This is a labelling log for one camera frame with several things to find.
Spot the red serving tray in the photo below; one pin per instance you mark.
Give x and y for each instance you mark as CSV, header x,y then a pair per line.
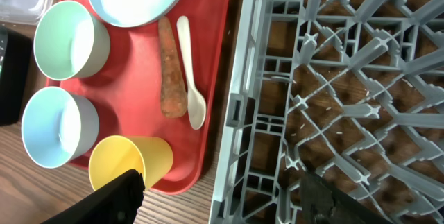
x,y
126,91

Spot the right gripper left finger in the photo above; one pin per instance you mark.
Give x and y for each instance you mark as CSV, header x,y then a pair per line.
x,y
116,202

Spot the orange carrot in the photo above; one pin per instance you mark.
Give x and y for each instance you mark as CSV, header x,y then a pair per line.
x,y
173,96

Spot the white plastic spoon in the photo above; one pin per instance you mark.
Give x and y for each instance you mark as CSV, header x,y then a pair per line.
x,y
197,106

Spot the light green bowl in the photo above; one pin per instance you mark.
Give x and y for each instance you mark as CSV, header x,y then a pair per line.
x,y
70,42

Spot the grey dishwasher rack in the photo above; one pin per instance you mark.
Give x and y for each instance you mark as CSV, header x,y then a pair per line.
x,y
349,89

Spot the black waste tray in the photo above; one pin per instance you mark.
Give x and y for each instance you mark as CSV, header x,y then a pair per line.
x,y
15,57

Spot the yellow plastic cup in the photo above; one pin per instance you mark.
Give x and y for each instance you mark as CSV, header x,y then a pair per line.
x,y
152,157

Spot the light blue bowl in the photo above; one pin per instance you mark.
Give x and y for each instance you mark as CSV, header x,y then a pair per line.
x,y
58,126

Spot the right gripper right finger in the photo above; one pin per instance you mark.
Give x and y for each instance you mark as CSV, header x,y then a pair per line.
x,y
323,203

